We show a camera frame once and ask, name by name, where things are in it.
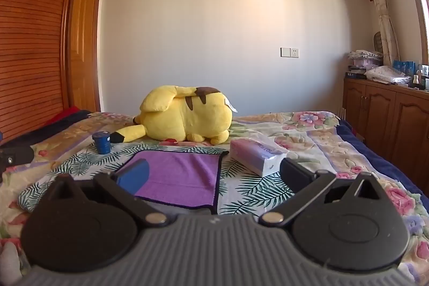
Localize navy blue blanket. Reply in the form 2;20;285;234
337;118;429;198

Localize wooden door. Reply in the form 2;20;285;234
67;0;104;112

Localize leaf print white cloth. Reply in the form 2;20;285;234
18;141;299;216

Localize blue cup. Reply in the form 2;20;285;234
92;131;111;155

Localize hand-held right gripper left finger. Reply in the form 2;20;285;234
39;158;170;228

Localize wooden louvered wardrobe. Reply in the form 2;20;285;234
0;0;88;143

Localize red cloth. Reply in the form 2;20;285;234
47;106;82;124

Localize plastic bag with cloth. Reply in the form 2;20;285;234
365;65;412;85

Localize tissue pack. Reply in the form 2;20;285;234
229;138;289;178

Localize blue boxes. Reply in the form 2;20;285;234
392;60;417;76

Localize purple towel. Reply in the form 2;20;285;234
110;150;225;210

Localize yellow plush toy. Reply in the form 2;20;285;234
110;85;238;145

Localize stack of folded cloths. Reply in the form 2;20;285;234
347;50;383;72

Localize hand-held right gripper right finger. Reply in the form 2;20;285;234
259;157;393;228

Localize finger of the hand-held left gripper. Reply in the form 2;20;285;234
0;140;35;170

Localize wooden cabinet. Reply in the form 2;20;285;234
342;76;429;182

